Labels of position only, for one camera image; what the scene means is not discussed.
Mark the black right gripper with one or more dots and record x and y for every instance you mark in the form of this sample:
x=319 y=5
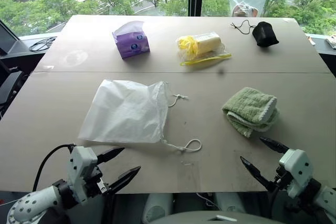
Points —
x=281 y=182

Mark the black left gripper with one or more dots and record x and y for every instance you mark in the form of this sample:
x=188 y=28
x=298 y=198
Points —
x=95 y=182

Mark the folded green towel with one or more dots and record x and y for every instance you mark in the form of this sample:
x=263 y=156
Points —
x=249 y=108

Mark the clear zip bag yellow contents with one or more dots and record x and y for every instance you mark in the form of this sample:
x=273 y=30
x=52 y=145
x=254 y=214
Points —
x=202 y=44

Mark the clear plastic bag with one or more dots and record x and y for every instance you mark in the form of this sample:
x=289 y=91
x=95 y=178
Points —
x=249 y=5

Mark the white rounded robot leg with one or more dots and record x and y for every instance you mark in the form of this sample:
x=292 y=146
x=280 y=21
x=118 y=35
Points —
x=157 y=208
x=231 y=201

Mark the grey robot torso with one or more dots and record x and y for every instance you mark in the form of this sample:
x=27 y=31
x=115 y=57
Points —
x=210 y=218

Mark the dark side desk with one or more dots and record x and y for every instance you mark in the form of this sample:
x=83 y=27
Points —
x=29 y=53
x=326 y=56

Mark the purple tissue box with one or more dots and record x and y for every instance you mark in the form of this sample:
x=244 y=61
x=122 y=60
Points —
x=132 y=44

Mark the black office chair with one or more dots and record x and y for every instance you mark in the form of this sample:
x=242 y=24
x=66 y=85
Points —
x=11 y=82

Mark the stack of papers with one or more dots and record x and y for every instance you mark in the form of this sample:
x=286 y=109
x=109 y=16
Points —
x=331 y=41

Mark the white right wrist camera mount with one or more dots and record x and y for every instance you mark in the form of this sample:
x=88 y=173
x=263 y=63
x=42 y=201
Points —
x=298 y=169

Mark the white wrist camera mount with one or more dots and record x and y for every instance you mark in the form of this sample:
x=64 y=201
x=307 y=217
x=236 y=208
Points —
x=78 y=163
x=298 y=169

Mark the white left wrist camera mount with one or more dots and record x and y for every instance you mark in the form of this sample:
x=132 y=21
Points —
x=78 y=163

